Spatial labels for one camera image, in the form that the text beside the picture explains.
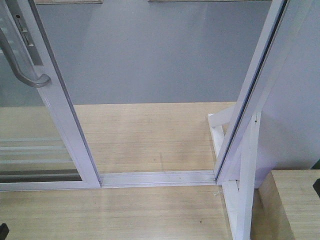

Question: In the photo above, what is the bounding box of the light plywood base board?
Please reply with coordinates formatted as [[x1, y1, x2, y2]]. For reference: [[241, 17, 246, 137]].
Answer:
[[0, 102, 232, 240]]

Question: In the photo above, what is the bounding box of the grey curved door handle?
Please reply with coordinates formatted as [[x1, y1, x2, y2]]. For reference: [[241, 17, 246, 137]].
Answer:
[[0, 29, 51, 88]]

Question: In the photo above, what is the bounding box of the white wooden support brace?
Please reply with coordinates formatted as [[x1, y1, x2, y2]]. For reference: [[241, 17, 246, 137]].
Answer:
[[222, 112, 261, 240]]

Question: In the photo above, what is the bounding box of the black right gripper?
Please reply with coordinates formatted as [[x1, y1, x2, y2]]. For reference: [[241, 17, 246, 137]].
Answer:
[[312, 178, 320, 197]]

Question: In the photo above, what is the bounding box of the light wooden box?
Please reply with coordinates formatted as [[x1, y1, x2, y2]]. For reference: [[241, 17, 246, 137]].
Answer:
[[250, 170, 320, 240]]

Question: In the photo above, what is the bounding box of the white sliding glass door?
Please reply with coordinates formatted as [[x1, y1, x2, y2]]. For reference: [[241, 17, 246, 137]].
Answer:
[[0, 0, 101, 192]]

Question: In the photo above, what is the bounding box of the white door frame post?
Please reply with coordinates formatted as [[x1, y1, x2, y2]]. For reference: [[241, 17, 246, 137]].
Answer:
[[209, 0, 316, 185]]

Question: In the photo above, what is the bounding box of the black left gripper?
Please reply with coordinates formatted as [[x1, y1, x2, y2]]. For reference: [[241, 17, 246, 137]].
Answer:
[[0, 223, 10, 240]]

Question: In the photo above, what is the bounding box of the white rear support brace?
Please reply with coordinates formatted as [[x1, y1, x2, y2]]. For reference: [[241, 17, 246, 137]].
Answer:
[[207, 105, 235, 160]]

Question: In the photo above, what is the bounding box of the green cushion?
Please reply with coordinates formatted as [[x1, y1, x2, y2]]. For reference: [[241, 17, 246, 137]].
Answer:
[[311, 159, 320, 170]]

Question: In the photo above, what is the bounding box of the white fixed glass door panel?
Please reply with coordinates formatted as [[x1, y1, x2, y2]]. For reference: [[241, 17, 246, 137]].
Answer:
[[0, 55, 78, 175]]

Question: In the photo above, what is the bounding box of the aluminium floor door track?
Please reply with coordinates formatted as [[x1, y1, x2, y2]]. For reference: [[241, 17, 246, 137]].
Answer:
[[100, 170, 216, 189]]

